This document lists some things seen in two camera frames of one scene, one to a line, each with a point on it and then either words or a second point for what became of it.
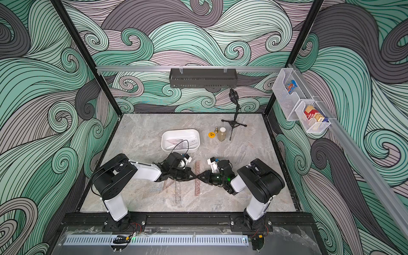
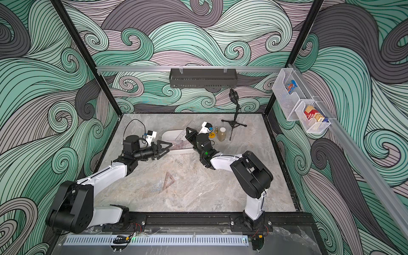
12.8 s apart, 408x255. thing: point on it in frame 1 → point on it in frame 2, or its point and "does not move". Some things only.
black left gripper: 187,172 → 154,153
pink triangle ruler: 166,184 does not move
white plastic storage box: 180,140 does not move
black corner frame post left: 64,15 does not move
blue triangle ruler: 156,189 does not move
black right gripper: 209,177 → 194,136
